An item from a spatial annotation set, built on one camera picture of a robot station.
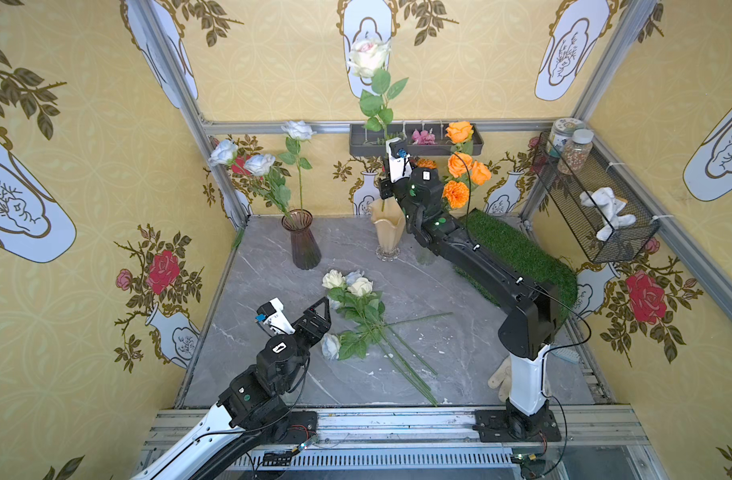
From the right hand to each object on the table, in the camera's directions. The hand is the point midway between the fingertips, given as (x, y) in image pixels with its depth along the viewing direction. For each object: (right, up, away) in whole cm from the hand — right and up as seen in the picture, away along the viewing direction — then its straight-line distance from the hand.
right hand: (400, 151), depth 76 cm
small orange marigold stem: (+15, -11, +2) cm, 18 cm away
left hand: (-22, -39, -2) cm, 45 cm away
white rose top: (-13, -34, +21) cm, 42 cm away
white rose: (-34, -8, +9) cm, 37 cm away
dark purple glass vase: (-29, -26, +22) cm, 45 cm away
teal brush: (+49, -55, +9) cm, 74 cm away
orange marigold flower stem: (+9, 0, +11) cm, 14 cm away
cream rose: (-7, -42, +13) cm, 45 cm away
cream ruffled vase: (-2, -17, +13) cm, 21 cm away
